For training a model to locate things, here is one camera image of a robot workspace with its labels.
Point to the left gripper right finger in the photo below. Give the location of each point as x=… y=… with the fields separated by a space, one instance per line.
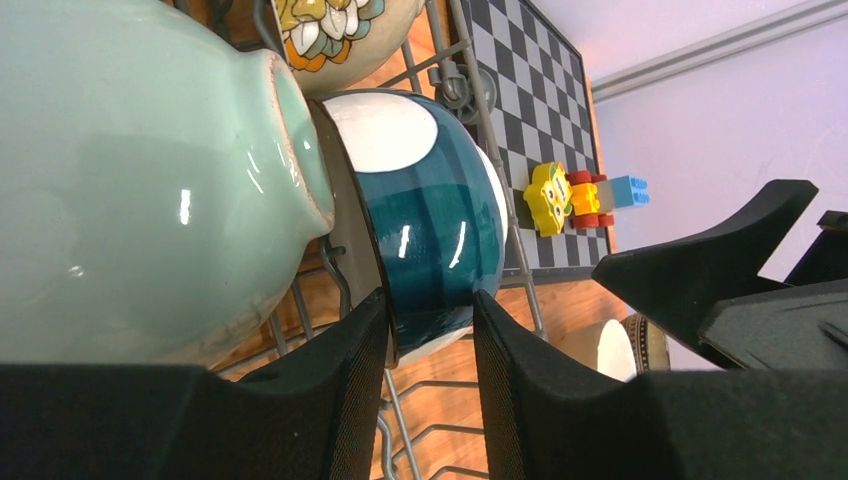
x=547 y=416

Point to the pale green bowl middle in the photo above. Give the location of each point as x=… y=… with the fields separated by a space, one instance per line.
x=158 y=186

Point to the orange blue toy car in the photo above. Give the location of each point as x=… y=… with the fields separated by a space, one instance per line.
x=595 y=198

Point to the yellow toy block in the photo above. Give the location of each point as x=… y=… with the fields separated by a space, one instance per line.
x=548 y=197

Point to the grey wire dish rack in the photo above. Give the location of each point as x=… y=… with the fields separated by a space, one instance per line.
x=439 y=63

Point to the cream beige bowl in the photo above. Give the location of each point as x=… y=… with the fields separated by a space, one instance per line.
x=604 y=347

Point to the beige speckled bowl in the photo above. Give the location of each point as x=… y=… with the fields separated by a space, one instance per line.
x=332 y=44

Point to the dark blue white bowl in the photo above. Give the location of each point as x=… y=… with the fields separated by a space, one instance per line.
x=420 y=213

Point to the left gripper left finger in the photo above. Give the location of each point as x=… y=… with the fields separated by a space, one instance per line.
x=310 y=414

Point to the black striped bowl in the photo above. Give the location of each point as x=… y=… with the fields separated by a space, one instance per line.
x=648 y=342

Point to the black white checkerboard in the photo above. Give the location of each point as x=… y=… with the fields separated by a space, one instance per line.
x=541 y=115

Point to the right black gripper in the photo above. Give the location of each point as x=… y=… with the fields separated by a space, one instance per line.
x=677 y=283

